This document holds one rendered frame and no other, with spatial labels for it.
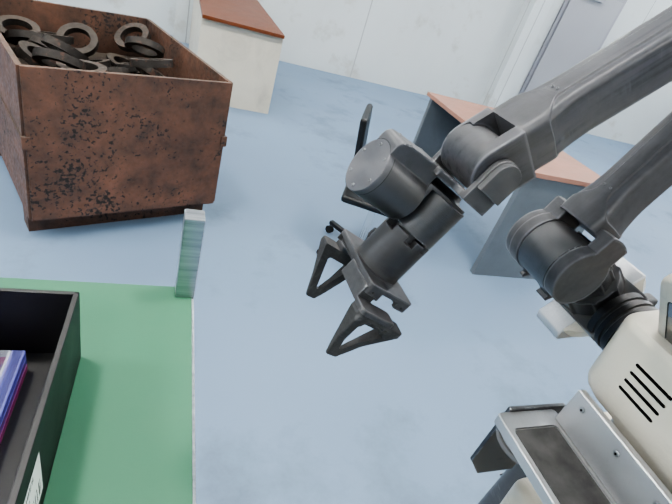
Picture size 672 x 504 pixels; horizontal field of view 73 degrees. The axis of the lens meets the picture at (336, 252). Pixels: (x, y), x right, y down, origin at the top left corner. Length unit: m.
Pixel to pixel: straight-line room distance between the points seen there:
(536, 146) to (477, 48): 7.77
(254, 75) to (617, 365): 4.26
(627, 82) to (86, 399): 0.68
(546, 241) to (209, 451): 1.38
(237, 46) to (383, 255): 4.16
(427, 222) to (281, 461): 1.38
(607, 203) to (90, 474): 0.65
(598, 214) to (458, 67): 7.60
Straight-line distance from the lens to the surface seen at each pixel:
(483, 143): 0.47
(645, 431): 0.68
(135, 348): 0.70
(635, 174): 0.63
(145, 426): 0.63
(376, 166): 0.43
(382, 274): 0.49
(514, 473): 1.23
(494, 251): 3.13
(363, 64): 7.49
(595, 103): 0.52
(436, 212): 0.47
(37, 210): 2.42
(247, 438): 1.77
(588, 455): 0.70
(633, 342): 0.66
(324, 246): 0.54
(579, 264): 0.59
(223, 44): 4.55
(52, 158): 2.31
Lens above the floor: 1.47
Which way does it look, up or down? 32 degrees down
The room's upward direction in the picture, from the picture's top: 19 degrees clockwise
